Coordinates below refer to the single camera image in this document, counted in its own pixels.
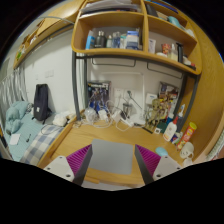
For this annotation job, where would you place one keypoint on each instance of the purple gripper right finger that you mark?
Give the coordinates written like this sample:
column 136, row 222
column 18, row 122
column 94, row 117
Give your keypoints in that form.
column 147, row 162

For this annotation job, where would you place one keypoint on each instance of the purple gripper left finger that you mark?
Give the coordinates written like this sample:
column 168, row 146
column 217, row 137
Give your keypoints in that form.
column 79, row 162

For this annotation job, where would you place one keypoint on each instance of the light blue computer mouse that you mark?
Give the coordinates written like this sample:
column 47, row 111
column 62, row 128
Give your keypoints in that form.
column 161, row 151

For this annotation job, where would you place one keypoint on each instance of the grey mouse pad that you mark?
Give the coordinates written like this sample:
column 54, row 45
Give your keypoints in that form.
column 111, row 157

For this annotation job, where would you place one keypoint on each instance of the white lotion bottle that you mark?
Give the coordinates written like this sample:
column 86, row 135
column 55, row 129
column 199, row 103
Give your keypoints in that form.
column 170, row 130

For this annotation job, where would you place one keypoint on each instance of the white mug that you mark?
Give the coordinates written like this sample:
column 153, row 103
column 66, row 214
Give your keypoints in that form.
column 187, row 151

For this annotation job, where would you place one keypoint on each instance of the gold skeleton figurine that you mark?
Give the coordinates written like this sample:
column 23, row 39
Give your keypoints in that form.
column 157, row 114

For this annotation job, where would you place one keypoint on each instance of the plaid blue blanket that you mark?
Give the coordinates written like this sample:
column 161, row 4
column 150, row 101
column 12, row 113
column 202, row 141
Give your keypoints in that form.
column 40, row 144

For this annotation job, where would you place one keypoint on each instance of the white cloth bundle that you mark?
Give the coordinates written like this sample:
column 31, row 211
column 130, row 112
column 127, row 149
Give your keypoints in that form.
column 63, row 118

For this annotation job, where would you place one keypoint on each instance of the white power adapter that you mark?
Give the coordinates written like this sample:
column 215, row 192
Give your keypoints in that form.
column 103, row 115

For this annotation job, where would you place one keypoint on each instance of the yellow red snack can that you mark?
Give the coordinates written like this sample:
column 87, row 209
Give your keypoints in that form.
column 187, row 135

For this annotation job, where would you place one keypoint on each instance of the black backpack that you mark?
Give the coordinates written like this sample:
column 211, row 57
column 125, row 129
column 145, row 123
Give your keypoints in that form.
column 41, row 108

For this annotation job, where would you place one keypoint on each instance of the white paper on bed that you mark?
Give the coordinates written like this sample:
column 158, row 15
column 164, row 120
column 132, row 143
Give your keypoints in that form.
column 14, row 139

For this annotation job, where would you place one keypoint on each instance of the robot model kit box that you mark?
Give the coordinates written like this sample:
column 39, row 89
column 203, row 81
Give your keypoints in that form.
column 98, row 94

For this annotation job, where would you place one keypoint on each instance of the teal pillow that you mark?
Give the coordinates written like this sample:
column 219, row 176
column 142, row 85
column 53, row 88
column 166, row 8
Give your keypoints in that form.
column 14, row 116

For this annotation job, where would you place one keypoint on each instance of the clear pump bottle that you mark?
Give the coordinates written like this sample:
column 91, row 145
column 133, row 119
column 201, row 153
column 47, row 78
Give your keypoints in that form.
column 173, row 53

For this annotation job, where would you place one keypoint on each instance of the blue tube on shelf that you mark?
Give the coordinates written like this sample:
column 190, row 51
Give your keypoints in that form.
column 90, row 40

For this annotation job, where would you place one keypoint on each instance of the dark bottle on shelf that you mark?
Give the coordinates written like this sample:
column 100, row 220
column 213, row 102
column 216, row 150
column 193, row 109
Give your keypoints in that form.
column 100, row 40

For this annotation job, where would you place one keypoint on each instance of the blue white box on shelf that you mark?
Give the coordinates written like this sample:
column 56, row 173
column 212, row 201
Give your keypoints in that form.
column 132, row 40

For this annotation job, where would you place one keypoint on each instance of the wooden shelf unit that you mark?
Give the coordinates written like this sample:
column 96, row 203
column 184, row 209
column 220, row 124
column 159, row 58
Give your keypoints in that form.
column 147, row 25

